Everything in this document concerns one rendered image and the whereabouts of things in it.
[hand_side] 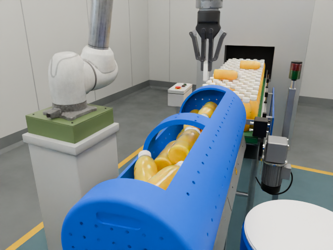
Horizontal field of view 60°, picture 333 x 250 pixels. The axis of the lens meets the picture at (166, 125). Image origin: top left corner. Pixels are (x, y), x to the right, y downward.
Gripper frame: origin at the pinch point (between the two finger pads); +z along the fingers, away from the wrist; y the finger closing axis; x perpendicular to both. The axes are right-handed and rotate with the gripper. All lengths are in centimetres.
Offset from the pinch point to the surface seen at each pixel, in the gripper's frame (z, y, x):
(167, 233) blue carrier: 13, 8, -67
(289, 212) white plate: 29, 30, -33
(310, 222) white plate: 29, 35, -36
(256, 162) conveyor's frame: 76, 21, 81
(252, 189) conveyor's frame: 97, 21, 80
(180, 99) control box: 29, -26, 56
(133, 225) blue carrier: 14, 2, -66
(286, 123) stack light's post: 46, 36, 81
